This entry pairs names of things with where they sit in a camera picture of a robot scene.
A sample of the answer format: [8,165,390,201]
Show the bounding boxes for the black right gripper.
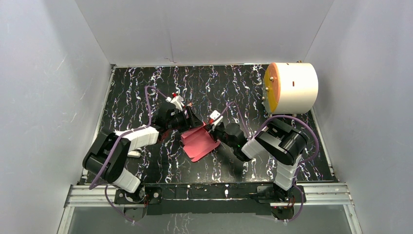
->
[204,122,236,150]

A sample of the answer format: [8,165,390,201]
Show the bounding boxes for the pink cardboard box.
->
[181,123,221,162]

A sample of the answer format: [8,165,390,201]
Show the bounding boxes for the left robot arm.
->
[82,105,204,203]

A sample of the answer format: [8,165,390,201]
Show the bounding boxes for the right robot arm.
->
[205,118,308,202]

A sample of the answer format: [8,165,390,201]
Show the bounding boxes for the white cylindrical drum device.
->
[263,62,319,115]

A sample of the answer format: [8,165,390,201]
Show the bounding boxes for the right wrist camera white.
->
[209,110,223,126]

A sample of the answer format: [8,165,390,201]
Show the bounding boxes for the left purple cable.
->
[89,85,171,223]

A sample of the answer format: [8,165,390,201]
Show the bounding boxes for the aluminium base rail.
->
[65,183,353,207]

